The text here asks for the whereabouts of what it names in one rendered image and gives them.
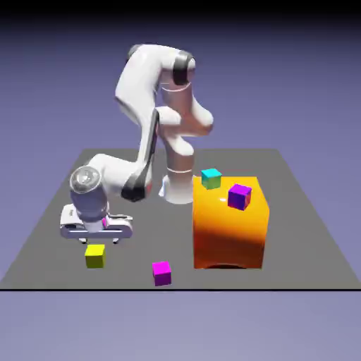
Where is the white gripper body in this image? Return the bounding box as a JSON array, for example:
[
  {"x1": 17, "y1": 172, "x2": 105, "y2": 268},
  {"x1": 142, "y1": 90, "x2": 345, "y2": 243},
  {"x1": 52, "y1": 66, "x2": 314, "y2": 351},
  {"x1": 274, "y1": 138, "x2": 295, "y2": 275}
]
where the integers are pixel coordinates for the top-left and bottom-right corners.
[{"x1": 59, "y1": 214, "x2": 134, "y2": 240}]

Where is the small yellow cube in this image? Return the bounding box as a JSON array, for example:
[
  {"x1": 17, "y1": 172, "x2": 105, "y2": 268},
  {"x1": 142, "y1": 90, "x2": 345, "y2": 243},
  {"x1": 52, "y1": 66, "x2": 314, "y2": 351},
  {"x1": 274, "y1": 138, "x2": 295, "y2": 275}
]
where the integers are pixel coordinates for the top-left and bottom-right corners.
[{"x1": 85, "y1": 243, "x2": 106, "y2": 269}]

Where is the small magenta cube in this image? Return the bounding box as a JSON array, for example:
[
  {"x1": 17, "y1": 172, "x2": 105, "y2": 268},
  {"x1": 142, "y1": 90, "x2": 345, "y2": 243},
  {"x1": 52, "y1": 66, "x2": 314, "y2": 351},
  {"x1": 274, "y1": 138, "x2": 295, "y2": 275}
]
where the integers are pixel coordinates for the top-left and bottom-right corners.
[{"x1": 152, "y1": 260, "x2": 172, "y2": 287}]

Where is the small cyan cube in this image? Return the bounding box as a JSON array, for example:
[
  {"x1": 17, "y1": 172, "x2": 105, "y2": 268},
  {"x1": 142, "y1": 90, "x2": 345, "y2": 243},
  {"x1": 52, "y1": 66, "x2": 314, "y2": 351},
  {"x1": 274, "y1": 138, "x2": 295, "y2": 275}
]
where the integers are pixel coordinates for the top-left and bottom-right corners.
[{"x1": 200, "y1": 168, "x2": 223, "y2": 190}]

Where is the small purple cube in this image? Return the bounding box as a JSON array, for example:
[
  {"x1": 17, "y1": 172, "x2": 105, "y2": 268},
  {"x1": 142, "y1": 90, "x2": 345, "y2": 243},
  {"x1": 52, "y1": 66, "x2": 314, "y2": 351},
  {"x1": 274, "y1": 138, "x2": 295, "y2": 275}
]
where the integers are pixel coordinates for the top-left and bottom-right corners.
[{"x1": 227, "y1": 183, "x2": 252, "y2": 212}]

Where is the large orange box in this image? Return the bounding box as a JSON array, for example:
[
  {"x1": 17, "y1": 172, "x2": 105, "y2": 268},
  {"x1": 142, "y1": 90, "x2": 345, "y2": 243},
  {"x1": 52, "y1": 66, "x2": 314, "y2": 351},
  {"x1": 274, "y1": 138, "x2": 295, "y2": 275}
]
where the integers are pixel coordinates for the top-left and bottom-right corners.
[{"x1": 192, "y1": 176, "x2": 270, "y2": 270}]

